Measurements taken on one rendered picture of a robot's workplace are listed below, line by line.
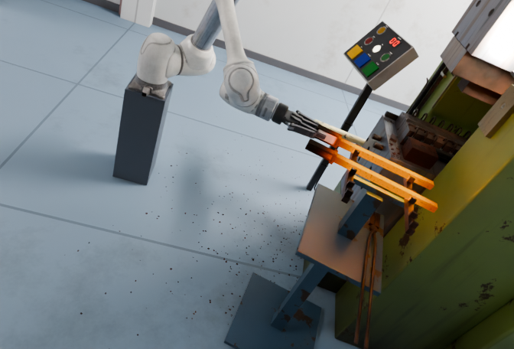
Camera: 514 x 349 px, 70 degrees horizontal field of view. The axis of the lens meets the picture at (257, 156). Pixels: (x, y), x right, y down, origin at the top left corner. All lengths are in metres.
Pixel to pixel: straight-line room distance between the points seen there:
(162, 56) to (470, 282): 1.62
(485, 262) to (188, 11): 3.52
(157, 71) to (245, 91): 0.82
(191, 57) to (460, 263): 1.47
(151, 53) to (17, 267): 1.10
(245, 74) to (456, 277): 1.14
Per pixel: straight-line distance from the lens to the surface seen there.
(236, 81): 1.12
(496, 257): 1.65
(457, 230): 1.52
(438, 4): 4.45
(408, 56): 2.11
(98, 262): 1.94
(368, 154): 1.35
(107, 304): 1.83
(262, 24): 4.17
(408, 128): 1.73
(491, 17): 1.60
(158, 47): 1.84
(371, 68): 2.12
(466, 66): 1.64
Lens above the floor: 1.61
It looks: 36 degrees down
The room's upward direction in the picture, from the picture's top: 24 degrees clockwise
